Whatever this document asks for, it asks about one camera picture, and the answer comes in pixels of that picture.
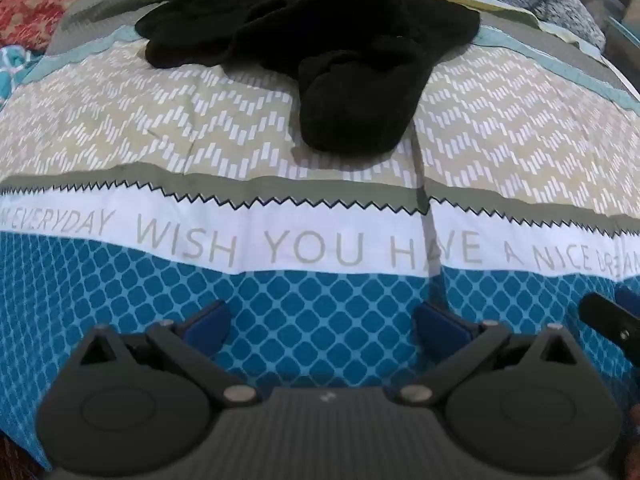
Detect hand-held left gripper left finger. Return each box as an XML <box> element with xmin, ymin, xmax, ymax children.
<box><xmin>80</xmin><ymin>300</ymin><xmax>261</xmax><ymax>409</ymax></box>

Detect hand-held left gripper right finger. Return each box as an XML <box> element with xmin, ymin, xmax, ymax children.
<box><xmin>397</xmin><ymin>302</ymin><xmax>577</xmax><ymax>407</ymax></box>

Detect patterned teal beige bedspread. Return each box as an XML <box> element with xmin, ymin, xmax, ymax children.
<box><xmin>0</xmin><ymin>0</ymin><xmax>640</xmax><ymax>461</ymax></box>

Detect teal wavy striped pillow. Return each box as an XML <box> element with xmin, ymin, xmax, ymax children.
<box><xmin>0</xmin><ymin>44</ymin><xmax>38</xmax><ymax>103</ymax></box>

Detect black pants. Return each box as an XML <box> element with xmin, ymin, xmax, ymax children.
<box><xmin>135</xmin><ymin>0</ymin><xmax>482</xmax><ymax>154</ymax></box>

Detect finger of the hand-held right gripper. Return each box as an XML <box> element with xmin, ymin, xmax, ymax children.
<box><xmin>580</xmin><ymin>282</ymin><xmax>640</xmax><ymax>361</ymax></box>

